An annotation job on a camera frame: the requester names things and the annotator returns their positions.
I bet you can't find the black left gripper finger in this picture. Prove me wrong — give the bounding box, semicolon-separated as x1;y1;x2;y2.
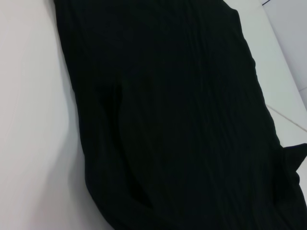
282;143;307;175

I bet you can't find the black shirt with white print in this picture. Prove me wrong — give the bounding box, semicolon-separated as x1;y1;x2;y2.
53;0;307;230

